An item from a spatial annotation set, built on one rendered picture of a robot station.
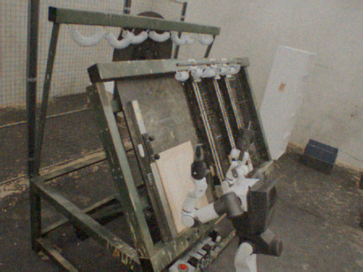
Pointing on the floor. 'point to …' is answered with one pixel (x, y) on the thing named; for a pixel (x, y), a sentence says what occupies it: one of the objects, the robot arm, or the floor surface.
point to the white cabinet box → (284, 95)
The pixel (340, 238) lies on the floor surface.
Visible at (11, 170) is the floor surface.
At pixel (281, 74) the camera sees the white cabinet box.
